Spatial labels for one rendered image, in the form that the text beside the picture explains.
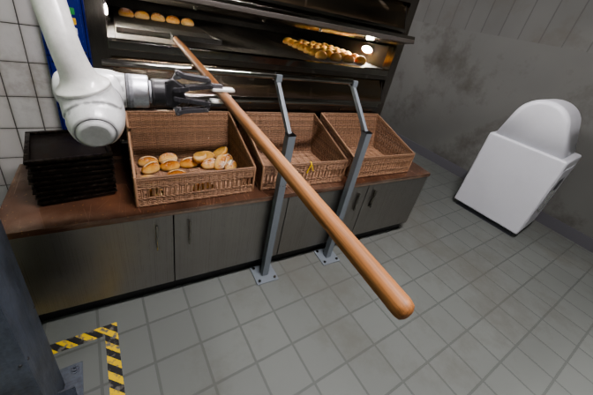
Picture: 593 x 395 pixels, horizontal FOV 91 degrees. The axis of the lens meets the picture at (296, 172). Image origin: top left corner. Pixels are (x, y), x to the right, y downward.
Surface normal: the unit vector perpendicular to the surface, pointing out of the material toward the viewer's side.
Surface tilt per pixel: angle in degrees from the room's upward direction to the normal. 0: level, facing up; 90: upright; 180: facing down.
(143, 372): 0
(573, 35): 90
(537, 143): 90
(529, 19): 90
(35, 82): 90
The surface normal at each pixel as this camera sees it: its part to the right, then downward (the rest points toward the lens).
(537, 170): -0.80, 0.16
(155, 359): 0.19, -0.85
